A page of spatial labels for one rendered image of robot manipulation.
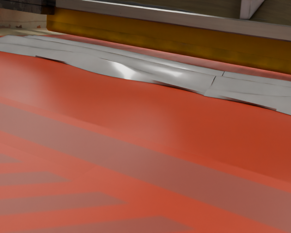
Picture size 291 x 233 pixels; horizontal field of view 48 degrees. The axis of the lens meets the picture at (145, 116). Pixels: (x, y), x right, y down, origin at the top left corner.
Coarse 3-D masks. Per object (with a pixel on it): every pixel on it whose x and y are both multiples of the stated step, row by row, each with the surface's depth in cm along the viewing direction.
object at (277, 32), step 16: (64, 0) 29; (80, 0) 28; (128, 16) 26; (144, 16) 26; (160, 16) 25; (176, 16) 25; (192, 16) 24; (208, 16) 24; (240, 32) 23; (256, 32) 23; (272, 32) 22; (288, 32) 22
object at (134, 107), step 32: (0, 64) 18; (32, 64) 19; (64, 64) 21; (192, 64) 27; (224, 64) 30; (0, 96) 13; (32, 96) 13; (64, 96) 14; (96, 96) 15; (128, 96) 15; (160, 96) 16; (192, 96) 17; (128, 128) 11
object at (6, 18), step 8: (0, 8) 34; (0, 16) 35; (8, 16) 36; (16, 16) 37; (24, 16) 38; (32, 16) 39; (40, 16) 40; (0, 24) 35; (8, 24) 36; (16, 24) 37; (24, 24) 38; (32, 24) 39; (40, 24) 40
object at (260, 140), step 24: (240, 72) 26; (264, 72) 28; (168, 120) 13; (192, 120) 13; (216, 120) 13; (240, 120) 14; (264, 120) 14; (288, 120) 15; (168, 144) 10; (192, 144) 11; (216, 144) 11; (240, 144) 11; (264, 144) 11; (288, 144) 12; (264, 168) 10; (288, 168) 10
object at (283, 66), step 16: (64, 32) 33; (80, 32) 32; (96, 32) 31; (112, 32) 30; (160, 48) 28; (176, 48) 28; (192, 48) 27; (208, 48) 27; (240, 64) 26; (256, 64) 25; (272, 64) 25; (288, 64) 24
